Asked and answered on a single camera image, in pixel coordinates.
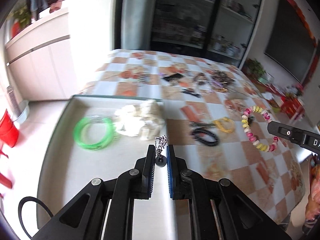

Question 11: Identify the black spiral hair tie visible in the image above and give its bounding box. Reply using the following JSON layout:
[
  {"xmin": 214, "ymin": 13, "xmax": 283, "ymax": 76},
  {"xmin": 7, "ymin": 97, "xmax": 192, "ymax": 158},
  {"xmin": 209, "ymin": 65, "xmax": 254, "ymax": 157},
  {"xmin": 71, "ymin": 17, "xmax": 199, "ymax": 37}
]
[{"xmin": 191, "ymin": 127, "xmax": 220, "ymax": 147}]

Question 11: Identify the green plastic bangle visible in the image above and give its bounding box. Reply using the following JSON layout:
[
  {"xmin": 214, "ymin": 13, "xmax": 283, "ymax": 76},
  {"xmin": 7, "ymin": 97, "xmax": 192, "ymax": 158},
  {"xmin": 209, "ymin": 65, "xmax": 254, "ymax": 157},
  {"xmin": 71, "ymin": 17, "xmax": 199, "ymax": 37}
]
[{"xmin": 73, "ymin": 115, "xmax": 115, "ymax": 150}]

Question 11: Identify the grey shallow tray box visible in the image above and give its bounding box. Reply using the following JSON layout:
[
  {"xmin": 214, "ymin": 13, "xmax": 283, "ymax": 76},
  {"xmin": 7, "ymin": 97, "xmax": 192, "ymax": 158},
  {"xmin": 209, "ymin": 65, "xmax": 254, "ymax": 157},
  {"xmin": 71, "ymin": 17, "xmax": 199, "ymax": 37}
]
[{"xmin": 37, "ymin": 95, "xmax": 177, "ymax": 239}]

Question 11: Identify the white polka dot scrunchie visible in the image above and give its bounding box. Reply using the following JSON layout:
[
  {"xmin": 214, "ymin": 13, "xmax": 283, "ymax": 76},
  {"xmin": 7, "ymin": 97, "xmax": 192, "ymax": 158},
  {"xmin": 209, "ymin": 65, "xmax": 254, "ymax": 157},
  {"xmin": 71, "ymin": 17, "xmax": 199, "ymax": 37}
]
[{"xmin": 114, "ymin": 100, "xmax": 165, "ymax": 140}]

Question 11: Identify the black wall television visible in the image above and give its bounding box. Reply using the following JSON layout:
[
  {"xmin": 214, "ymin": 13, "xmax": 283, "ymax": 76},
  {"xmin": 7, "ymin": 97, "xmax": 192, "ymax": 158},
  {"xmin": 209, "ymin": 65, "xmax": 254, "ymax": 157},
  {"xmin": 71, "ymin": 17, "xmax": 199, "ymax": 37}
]
[{"xmin": 265, "ymin": 0, "xmax": 317, "ymax": 82}]

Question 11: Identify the yellow flower plant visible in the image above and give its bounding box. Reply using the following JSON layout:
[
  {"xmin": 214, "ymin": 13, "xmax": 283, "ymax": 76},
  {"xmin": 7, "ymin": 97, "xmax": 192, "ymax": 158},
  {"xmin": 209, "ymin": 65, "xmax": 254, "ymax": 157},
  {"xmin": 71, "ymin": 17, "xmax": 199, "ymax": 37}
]
[{"xmin": 10, "ymin": 4, "xmax": 31, "ymax": 30}]

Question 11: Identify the pink yellow beaded bracelet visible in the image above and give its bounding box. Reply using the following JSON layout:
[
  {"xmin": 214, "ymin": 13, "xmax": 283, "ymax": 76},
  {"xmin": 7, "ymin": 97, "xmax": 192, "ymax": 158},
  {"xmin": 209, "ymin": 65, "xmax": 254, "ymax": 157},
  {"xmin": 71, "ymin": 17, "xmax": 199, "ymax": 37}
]
[{"xmin": 241, "ymin": 106, "xmax": 279, "ymax": 152}]

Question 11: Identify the white low cabinet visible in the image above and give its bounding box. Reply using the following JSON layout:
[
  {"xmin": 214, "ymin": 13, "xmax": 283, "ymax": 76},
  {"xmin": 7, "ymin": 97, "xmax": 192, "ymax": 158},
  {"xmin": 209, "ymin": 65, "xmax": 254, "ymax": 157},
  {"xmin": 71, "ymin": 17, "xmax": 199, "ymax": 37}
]
[{"xmin": 5, "ymin": 11, "xmax": 76, "ymax": 101}]

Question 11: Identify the yellow cord hair tie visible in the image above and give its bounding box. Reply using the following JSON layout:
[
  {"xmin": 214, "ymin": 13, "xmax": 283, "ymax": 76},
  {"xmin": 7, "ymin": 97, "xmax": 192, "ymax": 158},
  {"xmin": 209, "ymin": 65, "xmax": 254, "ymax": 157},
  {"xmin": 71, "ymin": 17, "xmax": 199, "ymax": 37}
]
[{"xmin": 213, "ymin": 117, "xmax": 236, "ymax": 134}]

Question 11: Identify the potted green plant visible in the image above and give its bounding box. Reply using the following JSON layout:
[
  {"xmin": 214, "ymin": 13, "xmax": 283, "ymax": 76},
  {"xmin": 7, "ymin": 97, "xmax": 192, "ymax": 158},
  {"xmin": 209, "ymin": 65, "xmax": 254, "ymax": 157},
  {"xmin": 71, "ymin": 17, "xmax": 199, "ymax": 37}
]
[{"xmin": 245, "ymin": 58, "xmax": 266, "ymax": 80}]

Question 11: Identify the small black hair clip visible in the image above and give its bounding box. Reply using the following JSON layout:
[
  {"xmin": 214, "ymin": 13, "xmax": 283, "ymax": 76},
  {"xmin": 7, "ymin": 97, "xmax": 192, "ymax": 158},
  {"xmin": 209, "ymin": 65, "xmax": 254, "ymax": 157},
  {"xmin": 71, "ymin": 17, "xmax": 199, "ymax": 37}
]
[{"xmin": 181, "ymin": 89, "xmax": 201, "ymax": 98}]

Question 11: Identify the checkered floral tablecloth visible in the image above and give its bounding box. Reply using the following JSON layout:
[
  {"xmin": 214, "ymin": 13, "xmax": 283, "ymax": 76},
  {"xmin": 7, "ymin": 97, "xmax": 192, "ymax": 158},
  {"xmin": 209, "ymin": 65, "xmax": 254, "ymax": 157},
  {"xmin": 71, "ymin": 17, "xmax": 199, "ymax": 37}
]
[{"xmin": 82, "ymin": 49, "xmax": 305, "ymax": 223}]

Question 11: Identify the silver charm with bead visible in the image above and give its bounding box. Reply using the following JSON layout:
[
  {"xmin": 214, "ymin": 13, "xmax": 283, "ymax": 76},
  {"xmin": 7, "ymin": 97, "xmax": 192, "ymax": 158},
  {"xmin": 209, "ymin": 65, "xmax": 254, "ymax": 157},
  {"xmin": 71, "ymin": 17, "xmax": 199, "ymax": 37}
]
[{"xmin": 155, "ymin": 135, "xmax": 168, "ymax": 167}]

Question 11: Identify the dark glass display cabinet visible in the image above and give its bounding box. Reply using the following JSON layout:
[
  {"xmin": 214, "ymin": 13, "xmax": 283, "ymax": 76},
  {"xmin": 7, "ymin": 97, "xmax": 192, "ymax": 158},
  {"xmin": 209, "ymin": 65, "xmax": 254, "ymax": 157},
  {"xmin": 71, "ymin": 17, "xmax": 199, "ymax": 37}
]
[{"xmin": 150, "ymin": 0, "xmax": 261, "ymax": 67}]

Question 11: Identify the black cable loop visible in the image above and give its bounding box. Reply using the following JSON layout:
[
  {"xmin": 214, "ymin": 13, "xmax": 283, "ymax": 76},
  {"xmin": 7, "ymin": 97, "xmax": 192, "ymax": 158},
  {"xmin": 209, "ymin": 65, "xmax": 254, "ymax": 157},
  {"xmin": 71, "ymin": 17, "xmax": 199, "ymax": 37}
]
[{"xmin": 17, "ymin": 195, "xmax": 54, "ymax": 239}]

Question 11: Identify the black bow hair clip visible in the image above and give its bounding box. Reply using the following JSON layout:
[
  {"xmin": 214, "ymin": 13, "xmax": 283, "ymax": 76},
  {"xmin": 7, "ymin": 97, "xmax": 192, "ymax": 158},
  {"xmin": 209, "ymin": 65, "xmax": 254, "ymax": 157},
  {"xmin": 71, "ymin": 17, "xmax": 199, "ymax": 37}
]
[{"xmin": 163, "ymin": 73, "xmax": 184, "ymax": 82}]

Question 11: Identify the red plastic bucket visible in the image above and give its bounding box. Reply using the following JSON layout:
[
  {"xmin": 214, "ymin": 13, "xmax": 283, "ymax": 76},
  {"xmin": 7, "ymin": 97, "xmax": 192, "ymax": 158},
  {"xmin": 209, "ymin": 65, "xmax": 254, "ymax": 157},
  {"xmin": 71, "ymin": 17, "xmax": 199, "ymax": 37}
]
[{"xmin": 0, "ymin": 110, "xmax": 19, "ymax": 148}]

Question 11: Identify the red plastic chair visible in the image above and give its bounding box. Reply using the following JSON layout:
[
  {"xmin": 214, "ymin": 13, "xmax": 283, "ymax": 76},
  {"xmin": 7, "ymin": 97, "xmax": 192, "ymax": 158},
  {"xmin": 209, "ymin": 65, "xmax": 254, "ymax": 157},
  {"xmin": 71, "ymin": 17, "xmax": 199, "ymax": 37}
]
[{"xmin": 1, "ymin": 142, "xmax": 14, "ymax": 199}]

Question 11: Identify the brown beaded bracelet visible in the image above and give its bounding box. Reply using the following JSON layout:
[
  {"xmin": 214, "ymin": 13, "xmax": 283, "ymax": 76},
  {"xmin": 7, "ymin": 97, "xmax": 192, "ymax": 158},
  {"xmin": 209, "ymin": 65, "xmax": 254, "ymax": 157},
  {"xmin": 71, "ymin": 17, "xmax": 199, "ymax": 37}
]
[{"xmin": 194, "ymin": 73, "xmax": 208, "ymax": 84}]

